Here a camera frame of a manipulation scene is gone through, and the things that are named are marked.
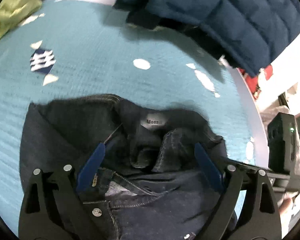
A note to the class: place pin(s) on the red cartoon cat cushion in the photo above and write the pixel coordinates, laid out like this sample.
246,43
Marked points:
252,82

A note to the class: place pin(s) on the dark denim jeans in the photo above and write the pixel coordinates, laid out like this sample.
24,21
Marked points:
152,200

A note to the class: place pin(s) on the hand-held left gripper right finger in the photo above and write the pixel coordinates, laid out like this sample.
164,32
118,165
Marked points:
207,165

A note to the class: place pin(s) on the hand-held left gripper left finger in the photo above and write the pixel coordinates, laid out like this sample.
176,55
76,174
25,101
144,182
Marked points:
93,162

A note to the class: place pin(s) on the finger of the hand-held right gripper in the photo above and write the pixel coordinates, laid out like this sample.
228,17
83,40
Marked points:
247,168

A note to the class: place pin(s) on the navy and yellow puffer jacket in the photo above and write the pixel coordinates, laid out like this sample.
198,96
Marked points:
227,12

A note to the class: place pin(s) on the teal candy print bed sheet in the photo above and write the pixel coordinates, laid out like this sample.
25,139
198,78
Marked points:
102,42

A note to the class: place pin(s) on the green quilt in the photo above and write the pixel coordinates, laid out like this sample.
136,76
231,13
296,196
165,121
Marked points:
10,12

